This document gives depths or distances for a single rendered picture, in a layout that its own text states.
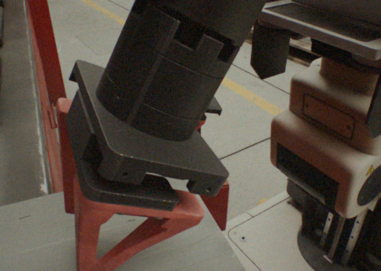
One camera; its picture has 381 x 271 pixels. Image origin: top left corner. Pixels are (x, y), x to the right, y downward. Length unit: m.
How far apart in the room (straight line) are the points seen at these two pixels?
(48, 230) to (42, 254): 0.02
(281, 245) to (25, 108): 0.86
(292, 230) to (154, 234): 1.10
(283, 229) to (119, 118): 1.14
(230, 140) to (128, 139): 1.98
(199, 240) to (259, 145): 1.86
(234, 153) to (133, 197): 1.88
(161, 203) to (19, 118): 0.56
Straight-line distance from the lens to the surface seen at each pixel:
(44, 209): 0.32
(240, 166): 1.95
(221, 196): 0.67
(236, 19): 0.17
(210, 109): 0.70
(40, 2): 2.38
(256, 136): 2.20
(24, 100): 0.77
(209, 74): 0.17
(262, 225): 1.28
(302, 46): 3.21
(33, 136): 0.65
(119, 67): 0.18
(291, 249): 1.24
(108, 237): 0.29
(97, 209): 0.17
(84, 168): 0.17
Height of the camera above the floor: 1.21
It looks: 34 degrees down
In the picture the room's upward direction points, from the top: straight up
